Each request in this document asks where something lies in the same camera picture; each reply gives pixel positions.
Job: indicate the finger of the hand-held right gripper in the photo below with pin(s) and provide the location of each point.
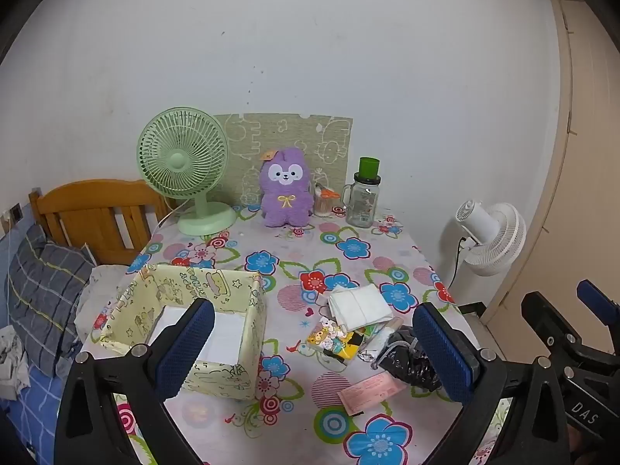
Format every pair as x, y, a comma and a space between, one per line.
593, 295
547, 317

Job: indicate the green desk fan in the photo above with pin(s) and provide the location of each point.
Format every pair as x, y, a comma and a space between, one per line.
179, 160

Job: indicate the orange lid swab container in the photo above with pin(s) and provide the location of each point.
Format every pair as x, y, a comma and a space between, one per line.
322, 206

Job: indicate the green orange packet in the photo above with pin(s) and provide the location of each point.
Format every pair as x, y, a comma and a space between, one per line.
370, 330

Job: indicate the white standing fan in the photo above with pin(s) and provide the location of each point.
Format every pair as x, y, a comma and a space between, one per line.
499, 237

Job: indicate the grey plaid pillow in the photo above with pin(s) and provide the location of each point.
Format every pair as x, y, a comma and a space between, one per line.
43, 290

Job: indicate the wooden bed headboard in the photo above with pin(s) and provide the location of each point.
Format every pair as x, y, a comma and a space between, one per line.
97, 198

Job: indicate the beige door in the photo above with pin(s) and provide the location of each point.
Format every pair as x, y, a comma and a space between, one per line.
581, 155

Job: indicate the glass jar with green lid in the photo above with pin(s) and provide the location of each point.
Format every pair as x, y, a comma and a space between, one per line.
362, 203

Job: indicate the blue checked bed sheet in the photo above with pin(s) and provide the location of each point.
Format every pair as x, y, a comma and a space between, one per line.
34, 407

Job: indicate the green patterned foam board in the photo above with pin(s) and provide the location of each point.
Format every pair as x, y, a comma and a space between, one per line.
300, 135

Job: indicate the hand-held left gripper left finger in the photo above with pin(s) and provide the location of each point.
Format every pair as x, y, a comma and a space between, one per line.
186, 344

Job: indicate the white cloth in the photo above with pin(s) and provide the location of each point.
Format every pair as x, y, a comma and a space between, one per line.
361, 305
12, 363

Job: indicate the purple plush toy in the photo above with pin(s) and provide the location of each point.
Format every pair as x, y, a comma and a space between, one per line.
286, 198

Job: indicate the white crumpled cloth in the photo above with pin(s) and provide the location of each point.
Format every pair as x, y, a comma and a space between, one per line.
12, 363

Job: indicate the white floral bedding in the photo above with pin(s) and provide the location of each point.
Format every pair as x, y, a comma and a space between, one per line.
97, 295

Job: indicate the pink paper slip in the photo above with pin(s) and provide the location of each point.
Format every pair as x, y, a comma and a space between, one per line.
370, 392

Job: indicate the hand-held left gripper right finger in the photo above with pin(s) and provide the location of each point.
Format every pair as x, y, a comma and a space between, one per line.
443, 353

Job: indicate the floral tablecloth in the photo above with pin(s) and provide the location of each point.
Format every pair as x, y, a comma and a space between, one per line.
300, 252

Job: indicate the yellow patterned storage box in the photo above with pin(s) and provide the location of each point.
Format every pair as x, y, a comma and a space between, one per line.
213, 283

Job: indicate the yellow cartoon tissue packet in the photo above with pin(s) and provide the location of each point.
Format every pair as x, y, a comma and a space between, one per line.
332, 341

